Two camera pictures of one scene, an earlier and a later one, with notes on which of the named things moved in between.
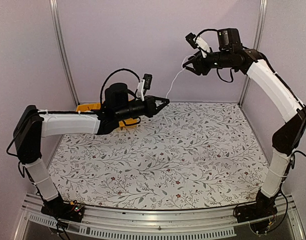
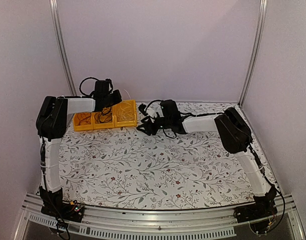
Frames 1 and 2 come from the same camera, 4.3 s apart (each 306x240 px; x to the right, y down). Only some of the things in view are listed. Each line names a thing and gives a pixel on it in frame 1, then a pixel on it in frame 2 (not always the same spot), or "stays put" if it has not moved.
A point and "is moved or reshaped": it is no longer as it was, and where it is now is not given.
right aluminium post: (259, 33) stays put
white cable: (168, 88) is moved or reshaped
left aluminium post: (60, 37) stays put
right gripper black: (199, 64) to (146, 123)
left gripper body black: (149, 111) to (115, 100)
